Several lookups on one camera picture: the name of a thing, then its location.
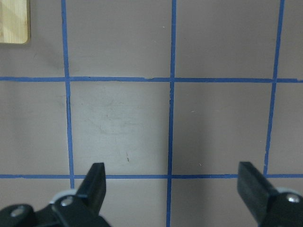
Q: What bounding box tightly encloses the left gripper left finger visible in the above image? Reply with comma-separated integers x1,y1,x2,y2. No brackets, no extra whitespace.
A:
0,163,110,227

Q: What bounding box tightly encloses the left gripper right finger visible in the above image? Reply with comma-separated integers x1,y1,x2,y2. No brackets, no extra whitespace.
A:
237,162,303,227

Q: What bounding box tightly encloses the wooden cup tree stand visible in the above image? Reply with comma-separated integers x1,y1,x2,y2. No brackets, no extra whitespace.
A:
0,0,31,44

